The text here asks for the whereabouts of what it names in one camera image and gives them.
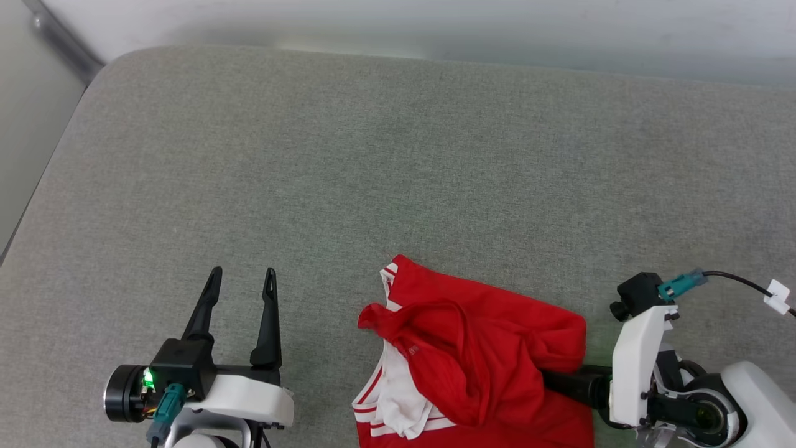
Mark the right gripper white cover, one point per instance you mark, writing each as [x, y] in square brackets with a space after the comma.
[637, 367]

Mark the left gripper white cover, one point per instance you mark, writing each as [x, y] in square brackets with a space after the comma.
[249, 398]

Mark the red and white sports shirt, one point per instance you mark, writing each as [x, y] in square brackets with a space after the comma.
[497, 348]

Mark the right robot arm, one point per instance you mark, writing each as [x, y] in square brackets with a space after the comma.
[758, 398]

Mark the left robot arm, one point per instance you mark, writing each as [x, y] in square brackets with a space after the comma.
[199, 442]

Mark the grey fabric sofa seat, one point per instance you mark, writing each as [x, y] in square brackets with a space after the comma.
[373, 155]

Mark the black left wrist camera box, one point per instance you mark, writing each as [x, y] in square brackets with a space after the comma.
[183, 367]

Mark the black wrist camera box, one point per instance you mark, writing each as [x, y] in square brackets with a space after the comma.
[637, 292]
[183, 367]

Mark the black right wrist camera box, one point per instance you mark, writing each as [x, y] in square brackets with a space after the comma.
[637, 292]

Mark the grey metal rail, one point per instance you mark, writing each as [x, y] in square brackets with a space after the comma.
[65, 43]

